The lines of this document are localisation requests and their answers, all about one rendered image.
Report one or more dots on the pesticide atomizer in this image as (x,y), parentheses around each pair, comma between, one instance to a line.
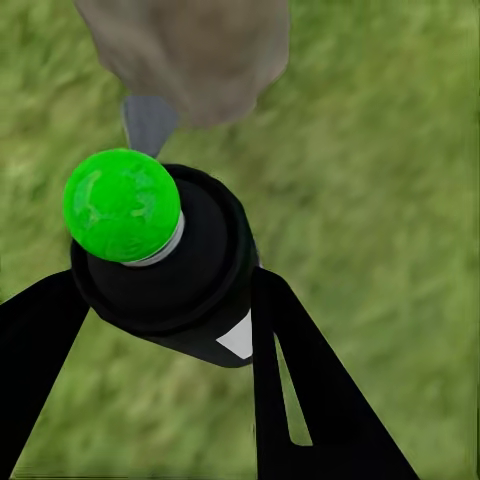
(162,251)

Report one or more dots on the tree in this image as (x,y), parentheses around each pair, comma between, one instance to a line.
(208,59)

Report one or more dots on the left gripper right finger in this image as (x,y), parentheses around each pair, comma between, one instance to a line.
(349,440)

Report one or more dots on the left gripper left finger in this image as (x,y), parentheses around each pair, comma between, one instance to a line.
(37,330)

